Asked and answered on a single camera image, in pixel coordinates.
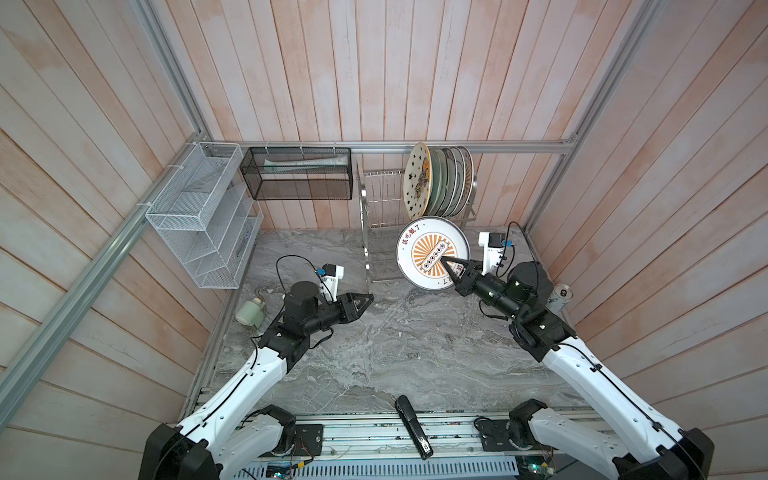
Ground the cream plate stars cartoon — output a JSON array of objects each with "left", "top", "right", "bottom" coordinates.
[{"left": 402, "top": 143, "right": 432, "bottom": 220}]

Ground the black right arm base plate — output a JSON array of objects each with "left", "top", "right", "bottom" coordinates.
[{"left": 473, "top": 416, "right": 554, "bottom": 453}]

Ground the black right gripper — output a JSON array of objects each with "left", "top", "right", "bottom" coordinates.
[{"left": 442, "top": 255, "right": 522, "bottom": 325}]

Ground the white plate green clover design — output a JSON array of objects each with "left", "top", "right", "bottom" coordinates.
[{"left": 455, "top": 146, "right": 471, "bottom": 214}]

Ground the small orange sunburst plate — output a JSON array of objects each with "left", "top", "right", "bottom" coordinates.
[{"left": 396, "top": 216, "right": 470, "bottom": 291}]

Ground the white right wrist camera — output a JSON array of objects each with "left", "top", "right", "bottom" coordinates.
[{"left": 478, "top": 232, "right": 514, "bottom": 274}]

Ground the pale green ceramic bottle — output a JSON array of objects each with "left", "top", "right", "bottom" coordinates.
[{"left": 235, "top": 297, "right": 265, "bottom": 328}]

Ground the black mesh basket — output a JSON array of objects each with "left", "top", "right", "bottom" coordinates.
[{"left": 240, "top": 146, "right": 354, "bottom": 201}]

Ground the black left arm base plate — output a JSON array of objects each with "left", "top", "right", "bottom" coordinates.
[{"left": 251, "top": 404, "right": 325, "bottom": 460}]

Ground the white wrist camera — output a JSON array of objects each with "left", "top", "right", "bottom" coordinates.
[
  {"left": 317, "top": 264, "right": 345, "bottom": 303},
  {"left": 478, "top": 232, "right": 514, "bottom": 274}
]

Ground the light green flower plate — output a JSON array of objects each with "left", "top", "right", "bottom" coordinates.
[{"left": 426, "top": 148, "right": 447, "bottom": 216}]

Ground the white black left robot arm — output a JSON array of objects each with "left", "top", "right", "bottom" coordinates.
[{"left": 138, "top": 281, "right": 374, "bottom": 479}]

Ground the cream plate floral rim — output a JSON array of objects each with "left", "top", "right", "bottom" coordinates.
[{"left": 441, "top": 148, "right": 456, "bottom": 216}]

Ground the white plate orange sunburst design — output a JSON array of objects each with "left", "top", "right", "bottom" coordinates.
[{"left": 459, "top": 146, "right": 475, "bottom": 213}]

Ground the stainless steel dish rack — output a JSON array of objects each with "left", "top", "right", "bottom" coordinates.
[{"left": 357, "top": 170, "right": 471, "bottom": 289}]

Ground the black stapler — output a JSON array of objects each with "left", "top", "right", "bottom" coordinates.
[{"left": 395, "top": 395, "right": 434, "bottom": 461}]

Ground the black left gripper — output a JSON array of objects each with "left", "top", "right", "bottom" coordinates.
[{"left": 303, "top": 292, "right": 374, "bottom": 334}]

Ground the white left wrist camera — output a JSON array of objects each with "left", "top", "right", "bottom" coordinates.
[{"left": 317, "top": 264, "right": 345, "bottom": 303}]

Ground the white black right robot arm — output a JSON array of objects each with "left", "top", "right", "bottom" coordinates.
[{"left": 440, "top": 256, "right": 714, "bottom": 479}]

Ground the white wire mesh shelf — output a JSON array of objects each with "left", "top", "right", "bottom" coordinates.
[{"left": 146, "top": 142, "right": 263, "bottom": 290}]

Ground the silver drink can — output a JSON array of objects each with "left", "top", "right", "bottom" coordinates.
[{"left": 546, "top": 284, "right": 573, "bottom": 315}]

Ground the white plate green lettered rim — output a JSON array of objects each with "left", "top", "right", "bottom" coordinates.
[{"left": 447, "top": 147, "right": 464, "bottom": 217}]

